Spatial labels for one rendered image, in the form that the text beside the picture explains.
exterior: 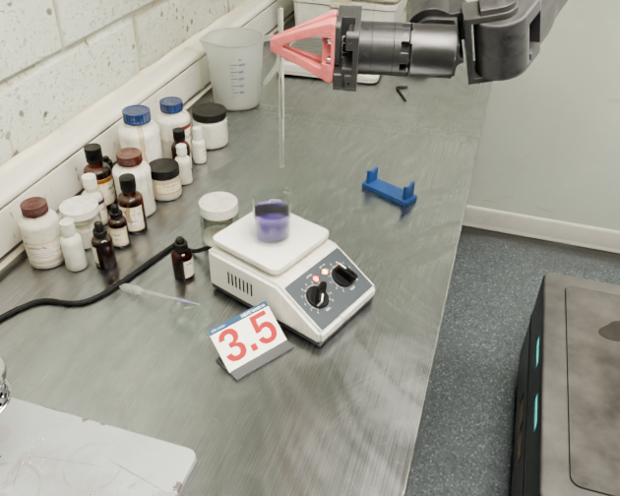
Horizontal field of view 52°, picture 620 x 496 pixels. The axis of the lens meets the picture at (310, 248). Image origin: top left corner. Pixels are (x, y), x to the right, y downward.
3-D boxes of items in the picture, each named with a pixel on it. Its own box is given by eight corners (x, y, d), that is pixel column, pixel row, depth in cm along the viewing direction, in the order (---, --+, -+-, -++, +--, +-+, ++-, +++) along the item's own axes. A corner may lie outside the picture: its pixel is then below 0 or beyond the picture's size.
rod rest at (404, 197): (417, 200, 112) (419, 182, 110) (405, 208, 110) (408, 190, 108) (372, 180, 118) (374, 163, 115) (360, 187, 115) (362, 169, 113)
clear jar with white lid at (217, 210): (243, 252, 99) (241, 209, 94) (205, 258, 97) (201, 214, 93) (236, 231, 103) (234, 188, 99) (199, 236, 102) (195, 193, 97)
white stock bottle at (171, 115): (155, 162, 121) (148, 106, 114) (165, 148, 126) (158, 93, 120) (188, 165, 121) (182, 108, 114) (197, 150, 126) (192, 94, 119)
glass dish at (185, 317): (197, 300, 89) (196, 288, 88) (220, 320, 86) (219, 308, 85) (163, 318, 86) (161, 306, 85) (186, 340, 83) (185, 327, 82)
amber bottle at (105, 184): (85, 208, 108) (72, 150, 101) (99, 195, 111) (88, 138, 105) (107, 213, 107) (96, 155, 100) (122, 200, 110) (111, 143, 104)
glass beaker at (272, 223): (248, 231, 88) (246, 181, 84) (285, 225, 90) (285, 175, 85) (259, 257, 84) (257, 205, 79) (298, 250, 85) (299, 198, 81)
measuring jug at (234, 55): (273, 86, 153) (272, 23, 145) (290, 106, 144) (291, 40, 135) (197, 95, 148) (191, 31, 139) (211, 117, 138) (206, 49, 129)
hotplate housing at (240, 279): (376, 299, 90) (380, 254, 85) (320, 351, 82) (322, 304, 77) (258, 241, 101) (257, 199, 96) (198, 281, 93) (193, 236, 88)
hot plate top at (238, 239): (332, 236, 89) (332, 230, 88) (276, 278, 81) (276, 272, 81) (267, 207, 95) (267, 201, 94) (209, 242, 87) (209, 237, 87)
